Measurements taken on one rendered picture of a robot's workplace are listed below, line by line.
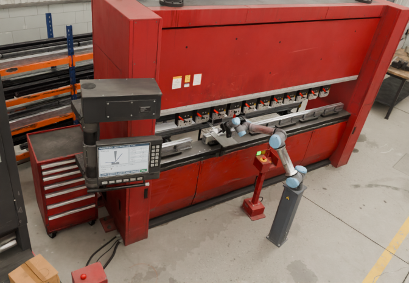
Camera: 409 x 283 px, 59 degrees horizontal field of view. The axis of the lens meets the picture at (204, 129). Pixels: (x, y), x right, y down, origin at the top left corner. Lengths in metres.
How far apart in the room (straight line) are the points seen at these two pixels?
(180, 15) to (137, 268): 2.36
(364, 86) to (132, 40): 3.33
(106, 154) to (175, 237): 1.74
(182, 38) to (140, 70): 0.52
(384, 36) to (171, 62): 2.79
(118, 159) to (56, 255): 1.62
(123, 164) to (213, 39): 1.37
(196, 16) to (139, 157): 1.24
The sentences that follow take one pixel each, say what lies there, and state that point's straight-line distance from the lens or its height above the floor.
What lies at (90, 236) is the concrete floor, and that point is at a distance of 4.03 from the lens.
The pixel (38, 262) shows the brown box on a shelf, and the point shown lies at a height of 1.10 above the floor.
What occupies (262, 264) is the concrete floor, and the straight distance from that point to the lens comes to 3.97.
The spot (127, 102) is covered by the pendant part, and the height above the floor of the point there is 1.89.
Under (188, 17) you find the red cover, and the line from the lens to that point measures 3.02.
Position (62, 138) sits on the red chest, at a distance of 3.66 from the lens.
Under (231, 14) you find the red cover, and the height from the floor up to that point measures 2.25.
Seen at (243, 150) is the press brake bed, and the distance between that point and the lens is 4.06.
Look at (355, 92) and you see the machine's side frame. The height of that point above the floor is 1.17.
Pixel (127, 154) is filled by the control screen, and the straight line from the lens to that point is 2.55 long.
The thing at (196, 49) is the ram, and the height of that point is 1.95.
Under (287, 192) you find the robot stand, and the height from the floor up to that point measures 0.72.
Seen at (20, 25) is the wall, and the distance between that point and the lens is 6.84.
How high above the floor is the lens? 3.03
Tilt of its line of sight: 32 degrees down
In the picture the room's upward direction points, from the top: 9 degrees clockwise
